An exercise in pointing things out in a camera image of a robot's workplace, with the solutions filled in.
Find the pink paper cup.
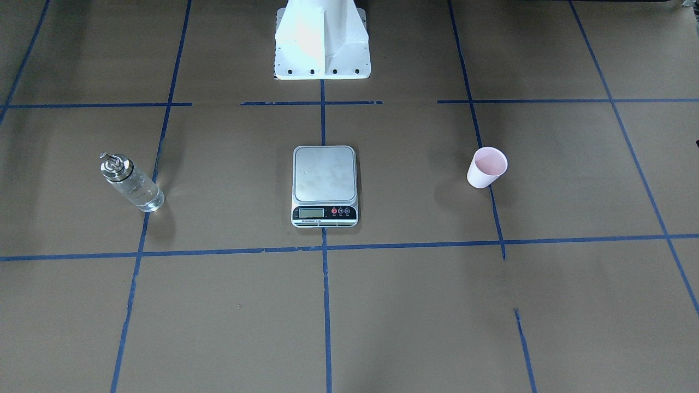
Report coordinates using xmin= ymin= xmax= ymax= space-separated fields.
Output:
xmin=467 ymin=146 xmax=508 ymax=189

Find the glass sauce bottle metal pourer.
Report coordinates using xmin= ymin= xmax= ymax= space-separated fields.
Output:
xmin=99 ymin=152 xmax=165 ymax=212

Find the digital kitchen scale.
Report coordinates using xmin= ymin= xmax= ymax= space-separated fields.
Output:
xmin=291 ymin=145 xmax=360 ymax=228

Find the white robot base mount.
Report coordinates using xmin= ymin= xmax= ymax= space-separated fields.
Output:
xmin=273 ymin=1 xmax=372 ymax=80

